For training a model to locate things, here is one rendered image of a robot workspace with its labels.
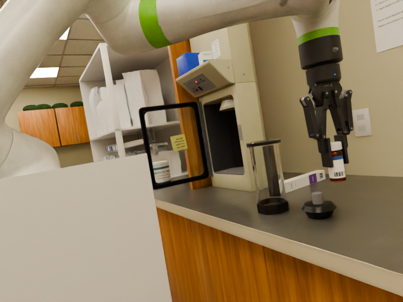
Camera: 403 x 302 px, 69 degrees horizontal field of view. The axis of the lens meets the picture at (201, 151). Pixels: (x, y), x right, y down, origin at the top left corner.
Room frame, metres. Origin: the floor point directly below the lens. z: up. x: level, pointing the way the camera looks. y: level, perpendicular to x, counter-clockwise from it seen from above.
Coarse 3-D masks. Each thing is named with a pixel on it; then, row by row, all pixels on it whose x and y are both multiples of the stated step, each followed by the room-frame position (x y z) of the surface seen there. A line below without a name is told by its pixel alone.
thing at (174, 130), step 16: (160, 112) 1.44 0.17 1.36; (176, 112) 1.47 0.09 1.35; (192, 112) 1.50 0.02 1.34; (160, 128) 1.44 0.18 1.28; (176, 128) 1.47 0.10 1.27; (192, 128) 1.50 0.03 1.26; (144, 144) 1.40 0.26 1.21; (160, 144) 1.43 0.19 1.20; (176, 144) 1.46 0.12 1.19; (192, 144) 1.49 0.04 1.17; (160, 160) 1.43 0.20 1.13; (176, 160) 1.46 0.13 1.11; (192, 160) 1.49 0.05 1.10; (160, 176) 1.42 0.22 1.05; (176, 176) 1.45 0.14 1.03; (192, 176) 1.48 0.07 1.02
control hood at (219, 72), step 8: (208, 64) 1.21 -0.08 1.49; (216, 64) 1.22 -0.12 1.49; (224, 64) 1.24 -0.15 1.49; (192, 72) 1.33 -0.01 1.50; (200, 72) 1.29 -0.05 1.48; (208, 72) 1.26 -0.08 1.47; (216, 72) 1.23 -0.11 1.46; (224, 72) 1.23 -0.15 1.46; (232, 72) 1.25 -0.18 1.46; (176, 80) 1.47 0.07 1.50; (184, 80) 1.43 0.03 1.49; (216, 80) 1.28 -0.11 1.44; (224, 80) 1.25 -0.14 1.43; (232, 80) 1.25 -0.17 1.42; (184, 88) 1.49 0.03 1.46; (216, 88) 1.34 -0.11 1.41
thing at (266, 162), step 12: (276, 144) 0.90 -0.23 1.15; (252, 156) 0.92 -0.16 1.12; (264, 156) 0.89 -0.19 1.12; (276, 156) 0.90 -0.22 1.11; (252, 168) 0.94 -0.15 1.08; (264, 168) 0.89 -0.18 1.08; (276, 168) 0.90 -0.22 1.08; (264, 180) 0.90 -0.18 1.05; (276, 180) 0.89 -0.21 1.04; (264, 192) 0.90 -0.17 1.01; (276, 192) 0.89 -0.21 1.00; (264, 204) 0.90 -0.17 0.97
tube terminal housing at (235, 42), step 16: (224, 32) 1.27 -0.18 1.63; (240, 32) 1.29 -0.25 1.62; (192, 48) 1.52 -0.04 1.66; (208, 48) 1.39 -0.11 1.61; (224, 48) 1.29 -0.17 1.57; (240, 48) 1.28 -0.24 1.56; (240, 64) 1.28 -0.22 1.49; (240, 80) 1.27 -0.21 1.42; (256, 80) 1.42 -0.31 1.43; (208, 96) 1.45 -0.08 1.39; (224, 96) 1.34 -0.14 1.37; (240, 96) 1.27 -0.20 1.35; (256, 96) 1.31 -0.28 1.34; (240, 112) 1.26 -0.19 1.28; (256, 112) 1.30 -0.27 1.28; (256, 128) 1.29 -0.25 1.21; (240, 144) 1.28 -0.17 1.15; (224, 176) 1.42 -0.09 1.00; (240, 176) 1.31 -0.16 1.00
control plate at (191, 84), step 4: (200, 76) 1.32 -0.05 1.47; (204, 76) 1.30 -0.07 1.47; (192, 80) 1.39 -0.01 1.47; (196, 80) 1.37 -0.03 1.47; (200, 80) 1.35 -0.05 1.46; (204, 80) 1.33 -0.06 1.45; (208, 80) 1.31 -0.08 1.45; (184, 84) 1.46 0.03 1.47; (188, 84) 1.44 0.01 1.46; (192, 84) 1.42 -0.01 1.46; (196, 84) 1.40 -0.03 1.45; (200, 84) 1.38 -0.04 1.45; (204, 84) 1.36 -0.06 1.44; (212, 84) 1.32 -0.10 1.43; (188, 88) 1.47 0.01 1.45; (192, 88) 1.45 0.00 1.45; (196, 88) 1.43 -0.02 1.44; (204, 88) 1.39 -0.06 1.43; (208, 88) 1.37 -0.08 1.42; (212, 88) 1.35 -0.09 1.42; (196, 92) 1.46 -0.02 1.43; (200, 92) 1.44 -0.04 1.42
